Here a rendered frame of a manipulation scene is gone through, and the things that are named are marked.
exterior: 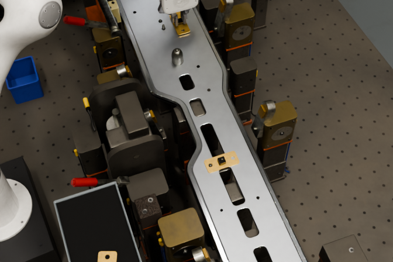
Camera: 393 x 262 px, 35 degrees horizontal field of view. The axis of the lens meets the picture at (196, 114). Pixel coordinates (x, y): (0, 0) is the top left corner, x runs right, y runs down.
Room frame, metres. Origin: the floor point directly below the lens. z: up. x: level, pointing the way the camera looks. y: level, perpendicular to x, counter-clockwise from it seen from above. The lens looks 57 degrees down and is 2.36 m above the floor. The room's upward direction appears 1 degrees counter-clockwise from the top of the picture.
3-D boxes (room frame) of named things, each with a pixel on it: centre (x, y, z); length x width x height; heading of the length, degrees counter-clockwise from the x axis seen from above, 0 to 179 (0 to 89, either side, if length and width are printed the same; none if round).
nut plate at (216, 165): (0.73, -0.06, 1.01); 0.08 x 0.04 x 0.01; 109
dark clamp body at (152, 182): (0.63, 0.13, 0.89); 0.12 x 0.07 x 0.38; 109
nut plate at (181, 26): (1.19, 0.04, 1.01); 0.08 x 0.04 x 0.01; 19
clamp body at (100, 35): (1.12, 0.26, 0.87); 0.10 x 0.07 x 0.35; 109
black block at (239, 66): (1.05, -0.15, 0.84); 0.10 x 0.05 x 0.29; 109
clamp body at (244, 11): (1.19, -0.14, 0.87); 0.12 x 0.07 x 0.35; 109
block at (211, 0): (1.31, -0.08, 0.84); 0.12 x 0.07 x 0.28; 109
